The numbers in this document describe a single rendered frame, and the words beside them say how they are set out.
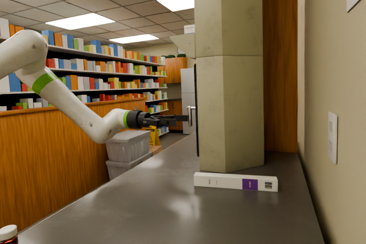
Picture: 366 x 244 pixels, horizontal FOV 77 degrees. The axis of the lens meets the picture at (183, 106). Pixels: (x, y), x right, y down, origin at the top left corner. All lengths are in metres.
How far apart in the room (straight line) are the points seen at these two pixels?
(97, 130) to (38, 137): 1.74
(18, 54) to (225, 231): 0.92
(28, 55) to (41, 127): 1.78
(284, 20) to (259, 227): 0.97
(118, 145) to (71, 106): 2.12
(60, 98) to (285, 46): 1.09
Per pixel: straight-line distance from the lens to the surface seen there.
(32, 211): 2.92
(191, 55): 0.96
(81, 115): 1.12
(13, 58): 1.06
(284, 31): 1.29
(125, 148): 3.15
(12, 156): 2.67
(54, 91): 1.16
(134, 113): 1.12
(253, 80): 1.01
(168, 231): 0.65
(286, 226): 0.69
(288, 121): 1.28
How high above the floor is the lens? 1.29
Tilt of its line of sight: 5 degrees down
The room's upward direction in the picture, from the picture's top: 2 degrees counter-clockwise
